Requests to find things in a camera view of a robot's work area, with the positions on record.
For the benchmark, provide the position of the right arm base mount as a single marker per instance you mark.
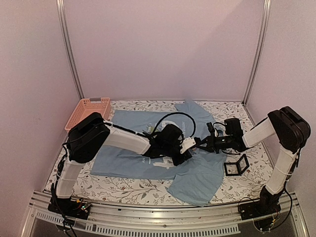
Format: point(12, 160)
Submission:
point(259, 209)

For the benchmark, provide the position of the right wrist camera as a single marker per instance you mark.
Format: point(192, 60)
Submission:
point(212, 130)

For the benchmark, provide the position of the black open jewelry box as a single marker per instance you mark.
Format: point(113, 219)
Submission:
point(236, 168)

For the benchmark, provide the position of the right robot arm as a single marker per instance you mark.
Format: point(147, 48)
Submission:
point(292, 132)

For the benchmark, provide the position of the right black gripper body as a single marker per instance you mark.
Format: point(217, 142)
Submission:
point(213, 145)

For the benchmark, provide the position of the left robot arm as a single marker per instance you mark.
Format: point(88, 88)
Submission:
point(87, 137)

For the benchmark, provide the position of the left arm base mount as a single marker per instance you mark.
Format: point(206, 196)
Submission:
point(68, 207)

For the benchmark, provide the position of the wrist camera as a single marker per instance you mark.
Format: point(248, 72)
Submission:
point(212, 130)
point(187, 143)

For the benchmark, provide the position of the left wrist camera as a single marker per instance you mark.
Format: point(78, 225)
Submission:
point(187, 143)

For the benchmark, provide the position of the light blue printed t-shirt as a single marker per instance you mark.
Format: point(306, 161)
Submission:
point(195, 181)

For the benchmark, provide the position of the pink plastic basket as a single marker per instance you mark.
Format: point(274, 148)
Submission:
point(87, 106)

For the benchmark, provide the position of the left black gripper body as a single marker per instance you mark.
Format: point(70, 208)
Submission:
point(177, 162)

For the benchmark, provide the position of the floral patterned table mat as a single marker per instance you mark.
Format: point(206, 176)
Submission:
point(154, 192)

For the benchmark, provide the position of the front aluminium rail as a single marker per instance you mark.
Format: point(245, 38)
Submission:
point(109, 219)

